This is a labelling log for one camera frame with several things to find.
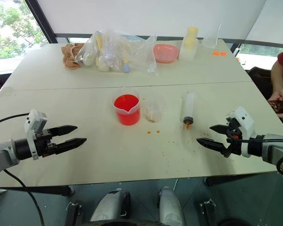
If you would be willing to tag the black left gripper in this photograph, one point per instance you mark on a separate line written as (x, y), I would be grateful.
(43, 143)

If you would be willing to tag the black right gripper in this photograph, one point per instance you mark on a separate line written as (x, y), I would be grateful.
(235, 143)

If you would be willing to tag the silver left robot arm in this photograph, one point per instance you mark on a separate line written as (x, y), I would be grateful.
(2, 150)

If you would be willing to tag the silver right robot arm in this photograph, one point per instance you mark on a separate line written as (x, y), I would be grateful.
(273, 148)

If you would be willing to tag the clear syringe with orange tip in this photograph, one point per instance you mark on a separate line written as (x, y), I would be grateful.
(189, 106)

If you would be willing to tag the beaker with red liquid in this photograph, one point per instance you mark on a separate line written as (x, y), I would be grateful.
(128, 113)

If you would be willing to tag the small clear plastic cup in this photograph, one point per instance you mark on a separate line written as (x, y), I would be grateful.
(155, 113)

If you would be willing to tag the clear beaker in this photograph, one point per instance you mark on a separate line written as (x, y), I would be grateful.
(210, 38)

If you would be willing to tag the dark patterned phone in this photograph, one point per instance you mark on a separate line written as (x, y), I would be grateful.
(277, 106)

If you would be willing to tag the black chair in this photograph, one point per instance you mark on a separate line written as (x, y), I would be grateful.
(260, 81)

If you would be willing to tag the silver robot leg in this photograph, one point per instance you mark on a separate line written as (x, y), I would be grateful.
(109, 204)
(171, 207)

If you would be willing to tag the small orange cap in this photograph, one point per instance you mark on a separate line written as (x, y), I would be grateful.
(223, 54)
(215, 53)

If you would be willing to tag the person arm with red sleeve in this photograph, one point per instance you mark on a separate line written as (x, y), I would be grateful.
(281, 73)

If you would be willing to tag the clear plastic bag with bottles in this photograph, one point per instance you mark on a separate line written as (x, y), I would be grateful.
(103, 51)

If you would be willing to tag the stacked yellow and white cups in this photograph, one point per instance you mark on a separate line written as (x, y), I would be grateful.
(189, 44)

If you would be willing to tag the pink plastic bowl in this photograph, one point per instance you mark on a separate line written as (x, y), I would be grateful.
(165, 53)

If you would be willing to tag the empty clear plastic bag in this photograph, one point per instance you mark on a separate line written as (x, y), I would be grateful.
(145, 56)

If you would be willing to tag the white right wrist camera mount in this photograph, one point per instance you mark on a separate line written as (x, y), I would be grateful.
(244, 122)

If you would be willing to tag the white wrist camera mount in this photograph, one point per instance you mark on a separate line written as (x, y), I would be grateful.
(32, 122)
(244, 122)

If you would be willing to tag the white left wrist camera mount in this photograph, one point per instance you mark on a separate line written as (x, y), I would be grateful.
(32, 122)

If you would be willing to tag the black table frame bar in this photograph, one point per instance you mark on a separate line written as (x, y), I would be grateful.
(37, 190)
(238, 180)

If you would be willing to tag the black table leg bracket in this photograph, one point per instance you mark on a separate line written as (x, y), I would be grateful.
(207, 212)
(73, 214)

